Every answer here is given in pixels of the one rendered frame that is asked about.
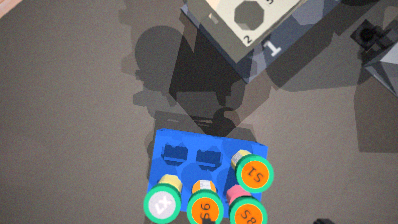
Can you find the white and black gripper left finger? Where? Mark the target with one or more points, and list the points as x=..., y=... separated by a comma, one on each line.
x=207, y=221

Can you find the blue tube rack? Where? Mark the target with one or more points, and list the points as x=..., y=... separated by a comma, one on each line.
x=198, y=152

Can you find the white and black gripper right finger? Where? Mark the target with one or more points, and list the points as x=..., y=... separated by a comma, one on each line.
x=323, y=221

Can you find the green tube cap with orange s6 dot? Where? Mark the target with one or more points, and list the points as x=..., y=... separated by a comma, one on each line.
x=204, y=203

